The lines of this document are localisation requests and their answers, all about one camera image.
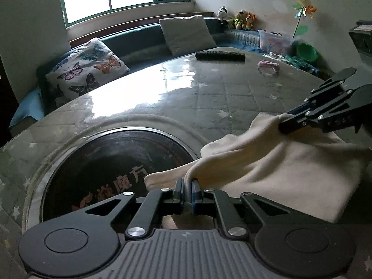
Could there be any black white plush toy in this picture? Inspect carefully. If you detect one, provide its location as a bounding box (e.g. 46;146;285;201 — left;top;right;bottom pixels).
217;6;229;25

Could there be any green plastic bowl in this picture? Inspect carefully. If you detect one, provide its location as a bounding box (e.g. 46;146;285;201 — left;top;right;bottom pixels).
296;42;318;62

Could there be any teal corner sofa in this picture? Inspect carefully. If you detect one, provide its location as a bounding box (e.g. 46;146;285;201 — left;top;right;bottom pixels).
10;18;269;129

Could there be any brown plush toy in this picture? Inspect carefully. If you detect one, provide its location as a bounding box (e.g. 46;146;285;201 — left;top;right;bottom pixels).
234;10;248;30

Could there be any colourful pinwheel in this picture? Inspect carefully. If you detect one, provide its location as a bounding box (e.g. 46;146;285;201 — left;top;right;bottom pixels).
292;0;317;38

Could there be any pink hair scrunchie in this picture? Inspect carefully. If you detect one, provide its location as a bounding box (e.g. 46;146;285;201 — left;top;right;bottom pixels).
257;60;281;76

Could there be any clear plastic storage box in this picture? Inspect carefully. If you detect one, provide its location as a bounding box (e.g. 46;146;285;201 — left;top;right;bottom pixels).
259;30;292;55

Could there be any plain grey pillow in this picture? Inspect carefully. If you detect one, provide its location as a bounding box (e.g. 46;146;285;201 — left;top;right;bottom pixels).
159;15;216;57

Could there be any black remote control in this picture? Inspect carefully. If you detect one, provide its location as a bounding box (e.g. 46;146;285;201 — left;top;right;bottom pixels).
195;50;246;62

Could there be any butterfly print pillow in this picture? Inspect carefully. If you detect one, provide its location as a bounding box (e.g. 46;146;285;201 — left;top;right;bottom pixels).
46;38;129;107

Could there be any round black induction cooktop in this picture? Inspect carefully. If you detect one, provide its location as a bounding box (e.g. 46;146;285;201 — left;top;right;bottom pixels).
42;127;197;221

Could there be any orange plush toy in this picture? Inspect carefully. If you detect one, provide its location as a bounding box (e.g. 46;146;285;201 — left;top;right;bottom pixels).
245;12;257;31

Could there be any cream knit sweater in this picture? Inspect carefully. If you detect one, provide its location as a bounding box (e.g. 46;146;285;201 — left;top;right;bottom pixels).
144;113;371;222

